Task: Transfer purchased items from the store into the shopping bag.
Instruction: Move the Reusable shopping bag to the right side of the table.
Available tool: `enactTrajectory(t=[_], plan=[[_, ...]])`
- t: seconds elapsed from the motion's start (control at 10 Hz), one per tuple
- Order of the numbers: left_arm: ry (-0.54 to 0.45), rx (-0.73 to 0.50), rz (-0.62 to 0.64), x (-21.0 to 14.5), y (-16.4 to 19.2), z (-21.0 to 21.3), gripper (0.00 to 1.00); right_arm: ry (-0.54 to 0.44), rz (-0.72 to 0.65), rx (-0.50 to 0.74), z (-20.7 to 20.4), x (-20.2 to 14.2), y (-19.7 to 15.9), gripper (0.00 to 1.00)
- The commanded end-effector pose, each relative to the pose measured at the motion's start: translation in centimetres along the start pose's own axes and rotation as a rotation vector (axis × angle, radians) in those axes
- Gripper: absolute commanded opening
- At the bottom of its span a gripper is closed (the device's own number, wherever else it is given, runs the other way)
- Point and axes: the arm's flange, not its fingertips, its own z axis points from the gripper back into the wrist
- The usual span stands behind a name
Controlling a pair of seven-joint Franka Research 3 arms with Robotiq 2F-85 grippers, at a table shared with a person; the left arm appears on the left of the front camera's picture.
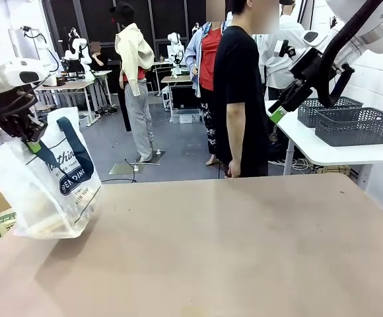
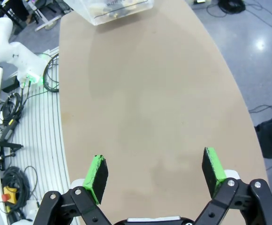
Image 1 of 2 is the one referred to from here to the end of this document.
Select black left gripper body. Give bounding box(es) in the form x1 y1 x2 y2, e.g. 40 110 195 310
0 112 49 146

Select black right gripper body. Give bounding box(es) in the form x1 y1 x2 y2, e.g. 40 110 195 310
277 48 328 113

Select clear shopping bag navy handles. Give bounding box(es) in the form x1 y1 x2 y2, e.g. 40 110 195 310
0 106 102 240

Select dark grey plastic basket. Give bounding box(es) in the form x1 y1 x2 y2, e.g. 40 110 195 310
296 96 364 129
315 107 383 147

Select person's right forearm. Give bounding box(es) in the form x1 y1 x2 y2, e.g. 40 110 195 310
226 130 245 162

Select person's right hand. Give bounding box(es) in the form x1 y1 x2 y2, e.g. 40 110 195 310
227 159 242 178

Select person in white shirt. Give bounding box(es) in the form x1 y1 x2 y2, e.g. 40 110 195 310
257 0 310 100

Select person in black t-shirt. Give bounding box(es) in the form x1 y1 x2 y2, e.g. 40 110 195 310
213 0 270 178

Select background work desk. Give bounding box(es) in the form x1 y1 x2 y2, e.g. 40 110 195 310
34 71 113 128

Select cardboard box green print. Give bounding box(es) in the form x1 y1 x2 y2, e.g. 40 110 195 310
0 211 17 238

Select person in red shirt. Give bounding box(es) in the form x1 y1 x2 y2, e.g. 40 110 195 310
184 21 227 166

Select clear plastic storage bin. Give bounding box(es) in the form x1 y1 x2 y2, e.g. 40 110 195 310
171 108 201 125

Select metal floor plate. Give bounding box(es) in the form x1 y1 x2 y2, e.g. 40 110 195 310
108 161 161 176

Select black box under table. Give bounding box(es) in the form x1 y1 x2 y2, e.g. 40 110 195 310
170 85 201 112

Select seated person in black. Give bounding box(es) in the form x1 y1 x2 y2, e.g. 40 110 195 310
88 42 113 72

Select small background table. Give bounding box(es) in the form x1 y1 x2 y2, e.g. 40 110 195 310
160 75 192 96

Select person in beige jacket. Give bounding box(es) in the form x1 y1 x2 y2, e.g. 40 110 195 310
108 1 156 163

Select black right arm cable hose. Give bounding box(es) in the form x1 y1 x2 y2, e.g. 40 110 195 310
312 0 383 108

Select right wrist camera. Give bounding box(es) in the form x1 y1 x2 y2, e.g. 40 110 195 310
278 40 296 59

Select white cable bundle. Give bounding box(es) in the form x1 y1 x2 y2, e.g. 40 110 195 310
290 157 314 172

